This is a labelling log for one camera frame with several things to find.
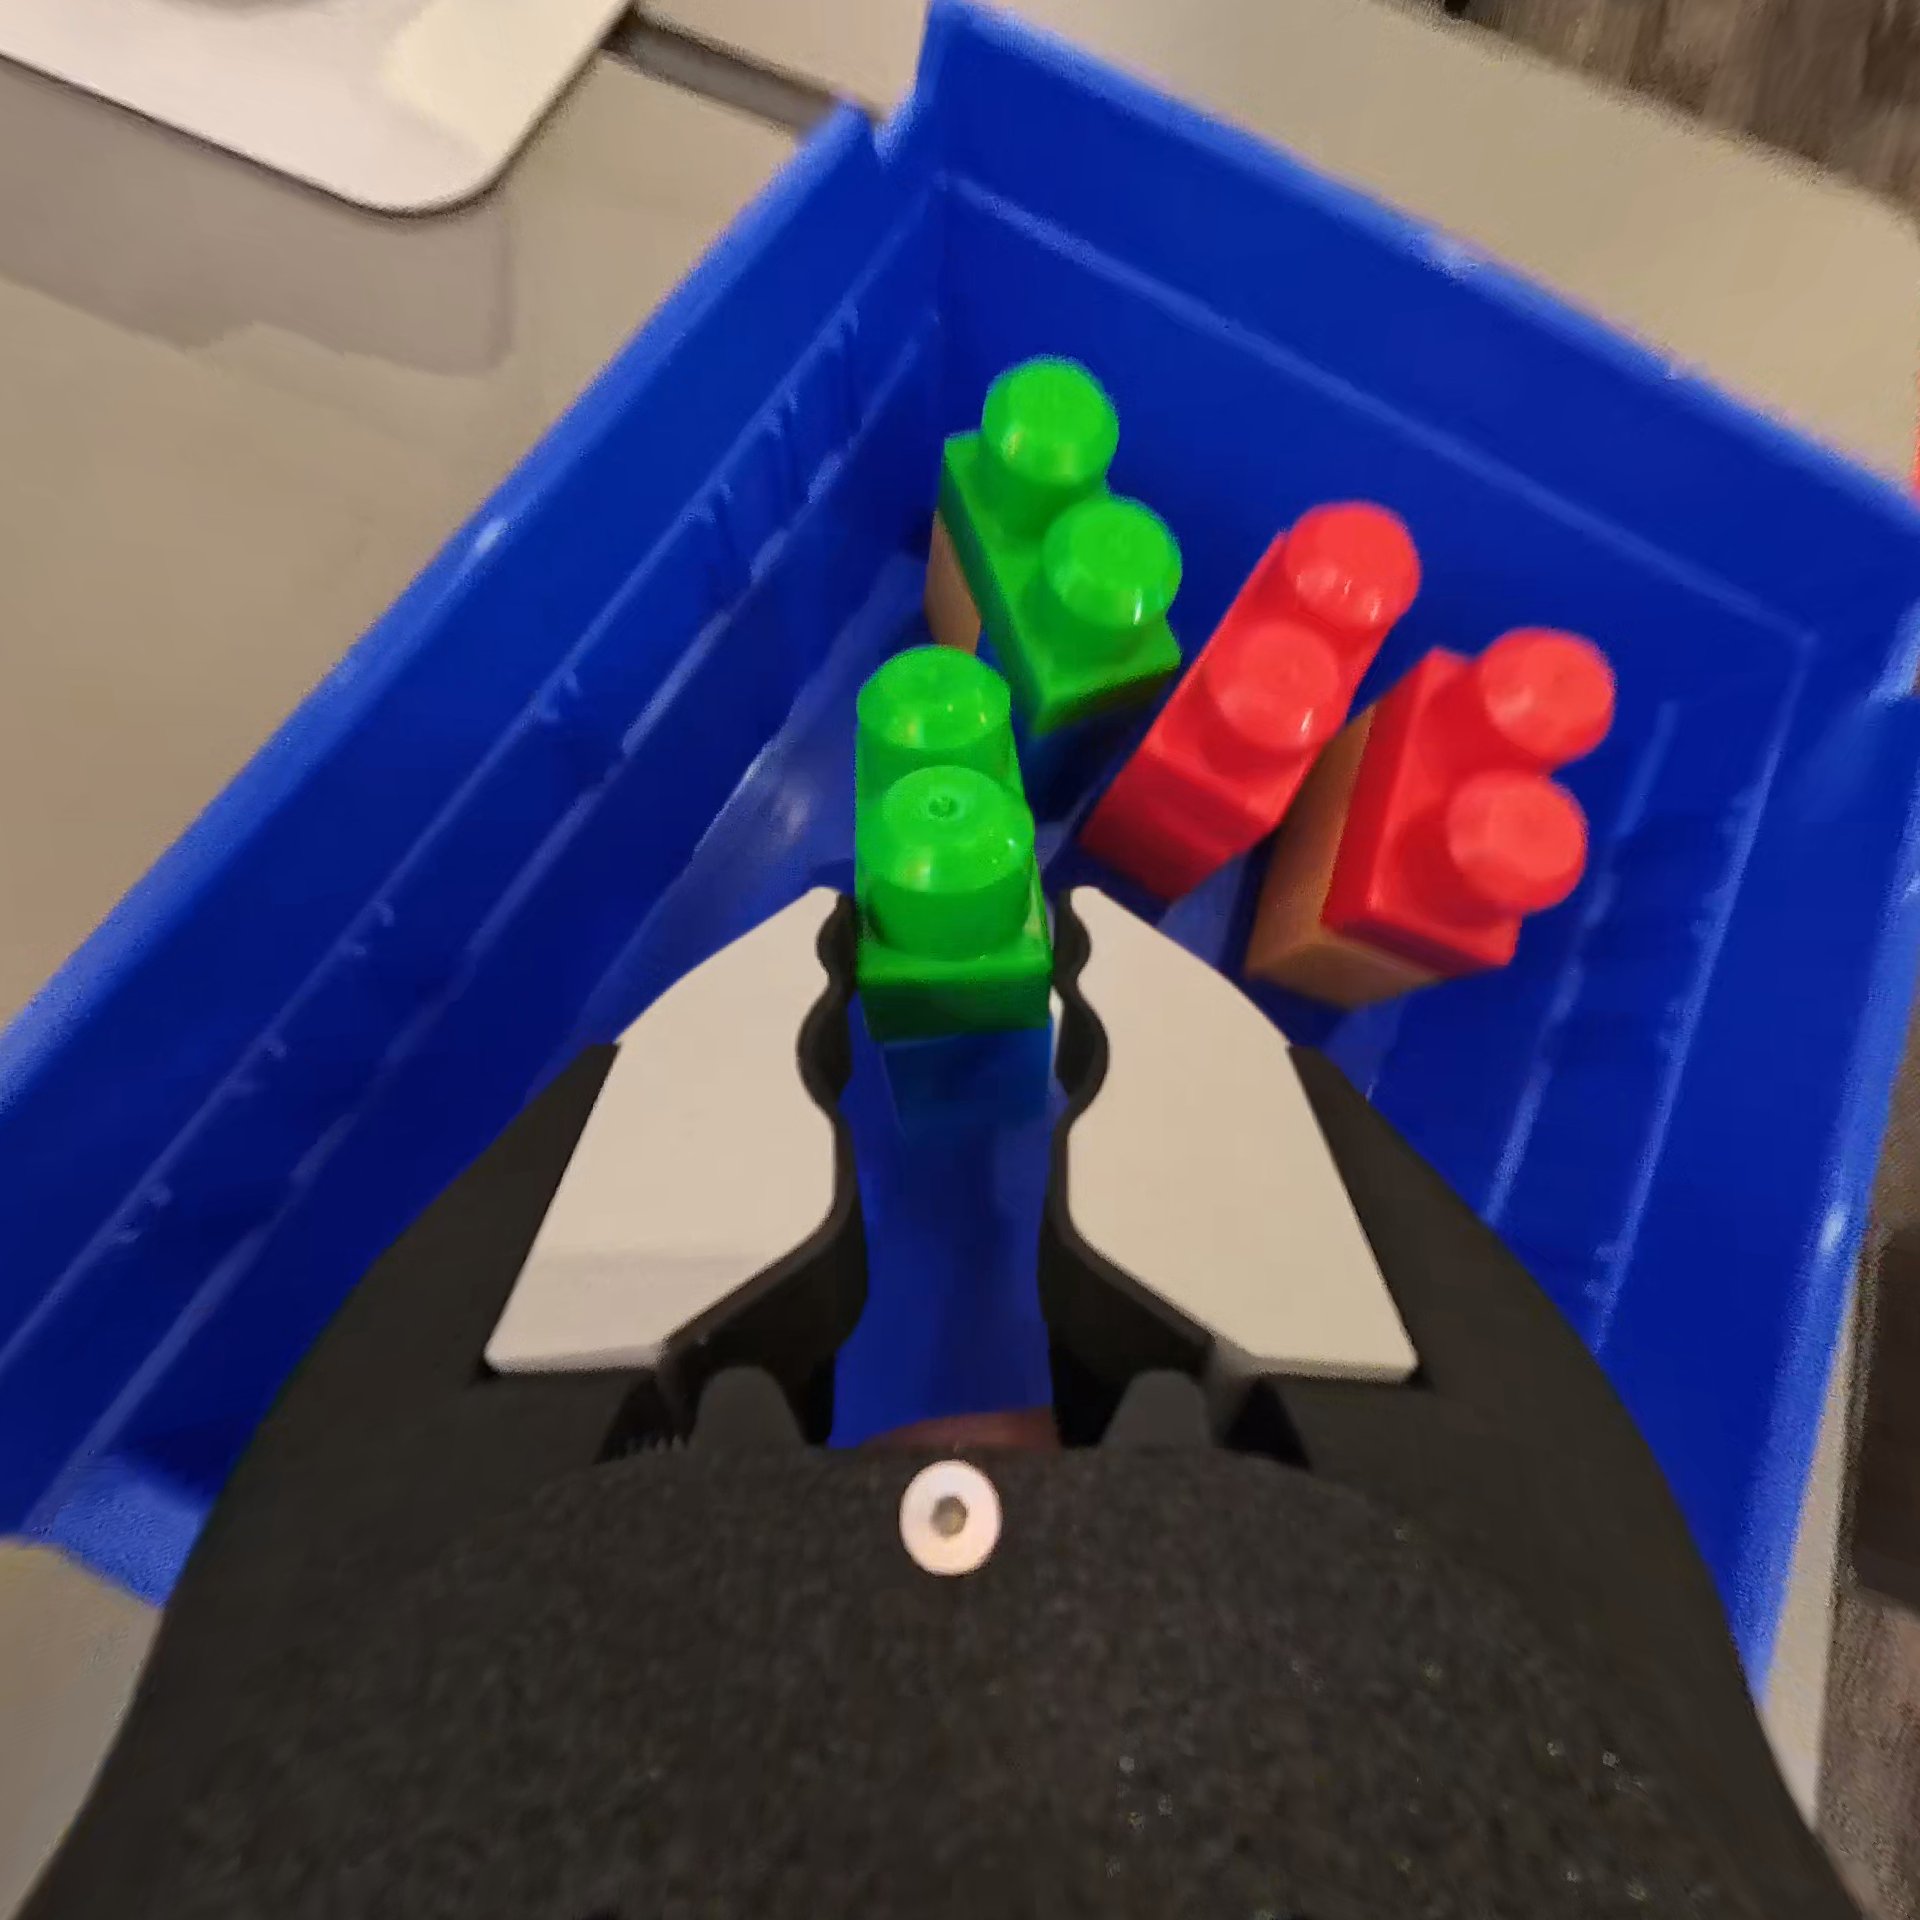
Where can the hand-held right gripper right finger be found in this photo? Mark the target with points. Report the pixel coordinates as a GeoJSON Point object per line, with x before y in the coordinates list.
{"type": "Point", "coordinates": [1230, 1185]}

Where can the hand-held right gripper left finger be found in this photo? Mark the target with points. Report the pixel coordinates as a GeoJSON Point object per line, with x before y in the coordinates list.
{"type": "Point", "coordinates": [676, 1185]}

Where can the blue plastic bin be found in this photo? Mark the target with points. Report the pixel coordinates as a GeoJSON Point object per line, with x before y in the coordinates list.
{"type": "Point", "coordinates": [451, 902]}

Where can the red two-stud toy block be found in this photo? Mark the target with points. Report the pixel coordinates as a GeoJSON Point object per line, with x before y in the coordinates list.
{"type": "Point", "coordinates": [1276, 662]}
{"type": "Point", "coordinates": [1441, 839]}

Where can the green two-stud toy block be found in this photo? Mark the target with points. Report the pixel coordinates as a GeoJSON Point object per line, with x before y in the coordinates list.
{"type": "Point", "coordinates": [946, 839]}
{"type": "Point", "coordinates": [1050, 571]}

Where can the grey desk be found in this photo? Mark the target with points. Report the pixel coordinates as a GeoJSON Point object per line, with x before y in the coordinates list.
{"type": "Point", "coordinates": [225, 524]}

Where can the dark furniture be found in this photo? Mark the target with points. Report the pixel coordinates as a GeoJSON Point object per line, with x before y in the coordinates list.
{"type": "Point", "coordinates": [1891, 1426]}

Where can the white stand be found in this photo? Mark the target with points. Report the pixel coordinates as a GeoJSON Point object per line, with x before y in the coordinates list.
{"type": "Point", "coordinates": [301, 77]}

